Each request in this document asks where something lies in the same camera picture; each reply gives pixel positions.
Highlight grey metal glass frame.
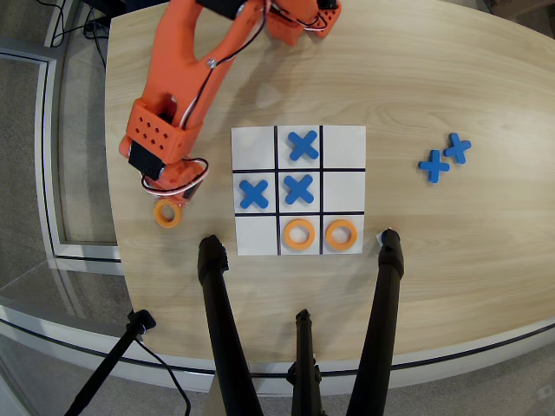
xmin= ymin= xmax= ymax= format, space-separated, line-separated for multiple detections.
xmin=0 ymin=36 xmax=123 ymax=265

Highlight black floor cables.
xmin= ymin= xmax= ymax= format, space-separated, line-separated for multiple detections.
xmin=42 ymin=0 xmax=109 ymax=68

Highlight slim black stand pole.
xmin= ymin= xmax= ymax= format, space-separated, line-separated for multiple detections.
xmin=62 ymin=309 xmax=157 ymax=416

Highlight thick black tripod leg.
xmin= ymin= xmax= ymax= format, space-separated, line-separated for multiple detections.
xmin=197 ymin=234 xmax=265 ymax=416
xmin=344 ymin=227 xmax=407 ymax=416

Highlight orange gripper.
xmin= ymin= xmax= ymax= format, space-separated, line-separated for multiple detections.
xmin=127 ymin=141 xmax=206 ymax=205

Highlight white tic-tac-toe grid sheet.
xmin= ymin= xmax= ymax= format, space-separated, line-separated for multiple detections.
xmin=230 ymin=124 xmax=368 ymax=257

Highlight thin black tripod leg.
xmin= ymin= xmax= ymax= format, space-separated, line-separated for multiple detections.
xmin=285 ymin=308 xmax=324 ymax=416

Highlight brown cardboard box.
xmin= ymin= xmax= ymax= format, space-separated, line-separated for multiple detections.
xmin=483 ymin=0 xmax=555 ymax=21

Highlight black stand cable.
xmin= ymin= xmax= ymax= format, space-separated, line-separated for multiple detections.
xmin=134 ymin=337 xmax=193 ymax=416

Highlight blue foam cross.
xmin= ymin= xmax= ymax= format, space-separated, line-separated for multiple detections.
xmin=442 ymin=132 xmax=473 ymax=165
xmin=287 ymin=130 xmax=321 ymax=161
xmin=238 ymin=179 xmax=270 ymax=210
xmin=417 ymin=149 xmax=451 ymax=183
xmin=283 ymin=173 xmax=315 ymax=205

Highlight orange foam ring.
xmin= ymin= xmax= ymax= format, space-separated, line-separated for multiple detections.
xmin=283 ymin=218 xmax=317 ymax=251
xmin=324 ymin=218 xmax=359 ymax=251
xmin=153 ymin=198 xmax=183 ymax=230

